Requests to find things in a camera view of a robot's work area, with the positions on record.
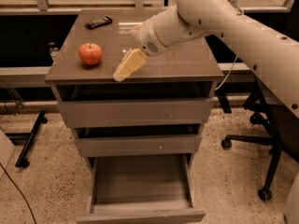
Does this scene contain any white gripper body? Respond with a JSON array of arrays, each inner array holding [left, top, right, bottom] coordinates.
[[135, 16, 169, 57]]

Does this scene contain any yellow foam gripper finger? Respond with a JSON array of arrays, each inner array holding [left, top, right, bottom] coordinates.
[[113, 49, 147, 82], [130, 24, 143, 37]]

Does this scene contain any red apple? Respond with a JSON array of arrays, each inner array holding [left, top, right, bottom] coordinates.
[[78, 43, 103, 65]]

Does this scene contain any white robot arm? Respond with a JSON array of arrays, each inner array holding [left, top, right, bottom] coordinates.
[[113, 0, 299, 201]]

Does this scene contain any grey top drawer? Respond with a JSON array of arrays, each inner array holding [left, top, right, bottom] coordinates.
[[57, 81, 214, 128]]

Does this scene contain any grey drawer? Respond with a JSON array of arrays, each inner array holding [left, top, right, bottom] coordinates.
[[57, 81, 214, 128], [76, 124, 202, 157], [77, 154, 206, 224]]

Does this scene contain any grey drawer cabinet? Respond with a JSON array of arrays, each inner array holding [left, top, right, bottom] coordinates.
[[46, 8, 222, 224]]

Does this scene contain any grey middle drawer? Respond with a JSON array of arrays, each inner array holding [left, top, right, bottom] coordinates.
[[76, 124, 202, 157]]

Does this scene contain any grey bottom drawer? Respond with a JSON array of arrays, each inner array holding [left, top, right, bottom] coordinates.
[[77, 154, 206, 224]]

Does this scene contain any black remote control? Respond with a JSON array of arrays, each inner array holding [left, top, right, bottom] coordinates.
[[84, 16, 113, 30]]

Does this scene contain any black table leg with wheels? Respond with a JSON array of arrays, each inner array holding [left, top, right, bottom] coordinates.
[[15, 111, 48, 168]]

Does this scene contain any black office chair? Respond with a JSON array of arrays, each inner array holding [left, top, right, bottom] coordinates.
[[221, 3, 299, 202]]

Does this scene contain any white cable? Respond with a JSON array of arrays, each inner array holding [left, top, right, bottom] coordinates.
[[214, 54, 239, 91]]

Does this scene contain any black floor cable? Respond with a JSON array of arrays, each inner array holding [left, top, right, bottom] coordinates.
[[0, 161, 38, 224]]

